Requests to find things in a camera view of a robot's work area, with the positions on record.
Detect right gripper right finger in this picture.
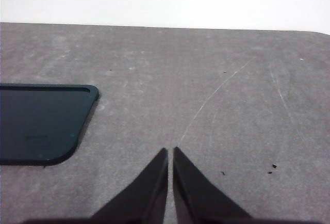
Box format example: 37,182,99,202
173,146,256,224

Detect dark rectangular tray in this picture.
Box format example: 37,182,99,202
0,84,101,167

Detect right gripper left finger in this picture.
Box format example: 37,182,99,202
87,147,169,224

